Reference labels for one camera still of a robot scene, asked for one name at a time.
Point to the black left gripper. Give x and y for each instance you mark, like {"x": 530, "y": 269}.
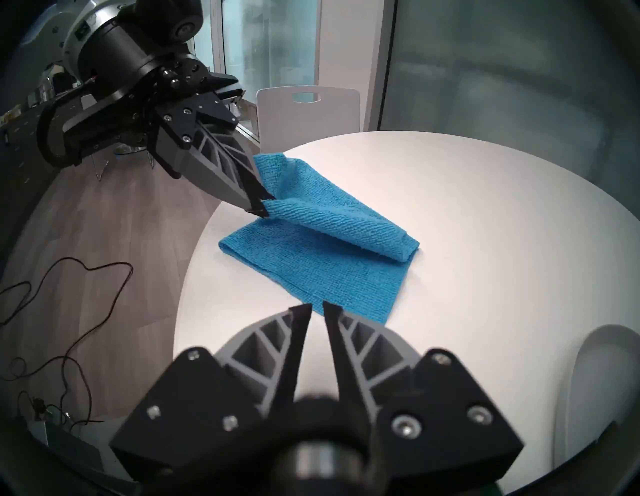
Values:
{"x": 120, "y": 65}

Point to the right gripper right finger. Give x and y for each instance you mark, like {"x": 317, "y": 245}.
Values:
{"x": 440, "y": 420}

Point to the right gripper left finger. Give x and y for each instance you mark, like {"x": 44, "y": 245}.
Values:
{"x": 200, "y": 415}

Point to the blue cloth napkin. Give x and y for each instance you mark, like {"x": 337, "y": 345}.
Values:
{"x": 325, "y": 260}

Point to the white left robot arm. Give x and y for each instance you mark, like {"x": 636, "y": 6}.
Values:
{"x": 82, "y": 25}

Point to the grey round plate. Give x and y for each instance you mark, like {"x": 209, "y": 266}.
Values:
{"x": 605, "y": 380}

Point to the white plastic chair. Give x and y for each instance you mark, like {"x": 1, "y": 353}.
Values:
{"x": 280, "y": 120}

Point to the grey control box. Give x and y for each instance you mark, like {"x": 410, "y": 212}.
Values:
{"x": 65, "y": 445}

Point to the dark cabinet row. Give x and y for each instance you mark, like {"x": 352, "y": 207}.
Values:
{"x": 25, "y": 150}

